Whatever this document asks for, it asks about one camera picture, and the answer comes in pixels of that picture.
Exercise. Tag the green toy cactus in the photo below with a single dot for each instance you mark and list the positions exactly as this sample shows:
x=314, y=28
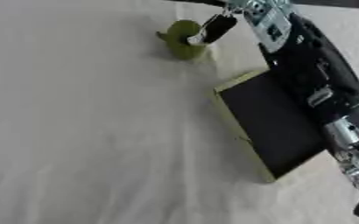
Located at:
x=181, y=43

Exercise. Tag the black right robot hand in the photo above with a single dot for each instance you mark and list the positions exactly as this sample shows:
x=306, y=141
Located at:
x=219, y=26

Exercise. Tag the silver and black right robot arm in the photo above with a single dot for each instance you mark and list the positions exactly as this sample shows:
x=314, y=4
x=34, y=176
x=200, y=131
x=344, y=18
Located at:
x=310, y=67

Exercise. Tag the tan cardboard box black inside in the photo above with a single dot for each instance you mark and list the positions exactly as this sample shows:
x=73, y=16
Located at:
x=274, y=122

